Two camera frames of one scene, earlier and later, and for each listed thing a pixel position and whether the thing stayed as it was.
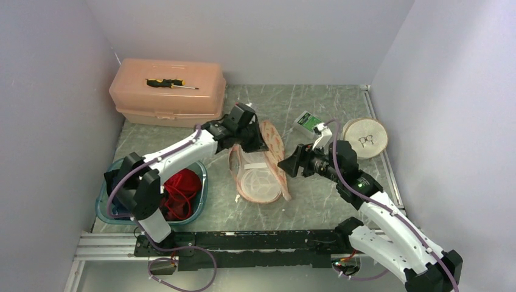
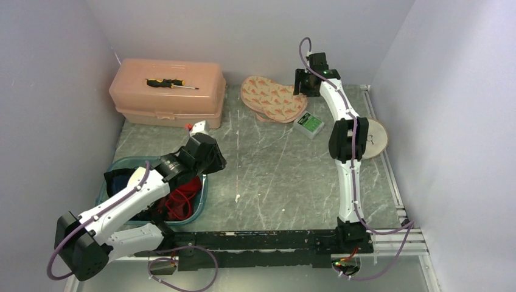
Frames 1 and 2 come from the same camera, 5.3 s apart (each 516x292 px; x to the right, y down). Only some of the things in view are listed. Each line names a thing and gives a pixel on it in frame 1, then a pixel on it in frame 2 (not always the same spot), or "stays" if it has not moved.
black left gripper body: [249, 138] → [212, 164]
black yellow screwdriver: [168, 83] stays
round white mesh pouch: [367, 137] stays
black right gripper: [303, 154] → [300, 75]
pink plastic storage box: [173, 107] stays
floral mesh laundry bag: [257, 177] → [270, 102]
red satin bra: [180, 192] stays
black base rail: [221, 249] stays
